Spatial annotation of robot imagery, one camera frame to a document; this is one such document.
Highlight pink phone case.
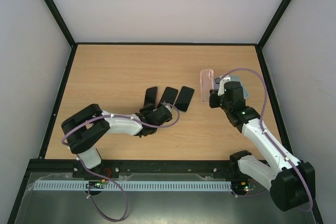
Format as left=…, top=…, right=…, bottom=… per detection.
left=200, top=69, right=214, bottom=103

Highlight light blue phone case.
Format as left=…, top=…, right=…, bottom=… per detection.
left=230, top=76, right=249, bottom=99

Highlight teal phone black screen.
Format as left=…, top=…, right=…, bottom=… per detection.
left=175, top=86, right=195, bottom=112

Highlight lilac phone case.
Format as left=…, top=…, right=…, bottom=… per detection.
left=214, top=78, right=220, bottom=89

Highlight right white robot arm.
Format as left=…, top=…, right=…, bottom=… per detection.
left=209, top=77, right=315, bottom=211

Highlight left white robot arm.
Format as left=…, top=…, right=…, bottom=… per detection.
left=61, top=102, right=176, bottom=169

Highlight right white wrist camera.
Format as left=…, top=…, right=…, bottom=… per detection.
left=216, top=75, right=231, bottom=96

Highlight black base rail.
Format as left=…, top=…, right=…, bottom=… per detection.
left=72, top=158, right=259, bottom=180

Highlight grey slotted cable duct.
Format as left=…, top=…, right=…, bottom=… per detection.
left=33, top=180, right=232, bottom=192

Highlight black aluminium frame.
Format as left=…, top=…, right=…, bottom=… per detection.
left=6, top=0, right=325, bottom=224

